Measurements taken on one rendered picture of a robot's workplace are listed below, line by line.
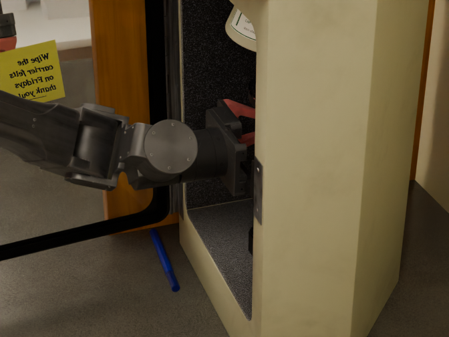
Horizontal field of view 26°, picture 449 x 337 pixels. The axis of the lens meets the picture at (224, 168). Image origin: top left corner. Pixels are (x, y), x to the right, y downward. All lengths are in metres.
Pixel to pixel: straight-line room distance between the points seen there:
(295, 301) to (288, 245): 0.08
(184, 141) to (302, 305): 0.23
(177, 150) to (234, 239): 0.28
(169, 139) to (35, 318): 0.36
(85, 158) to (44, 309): 0.29
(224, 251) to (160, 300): 0.11
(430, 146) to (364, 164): 0.55
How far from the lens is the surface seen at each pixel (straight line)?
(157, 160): 0.99
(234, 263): 1.20
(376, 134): 1.03
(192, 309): 1.25
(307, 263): 1.05
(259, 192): 0.98
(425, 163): 1.58
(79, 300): 1.28
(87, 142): 1.05
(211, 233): 1.26
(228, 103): 1.15
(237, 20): 1.04
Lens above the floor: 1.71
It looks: 30 degrees down
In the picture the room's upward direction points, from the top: straight up
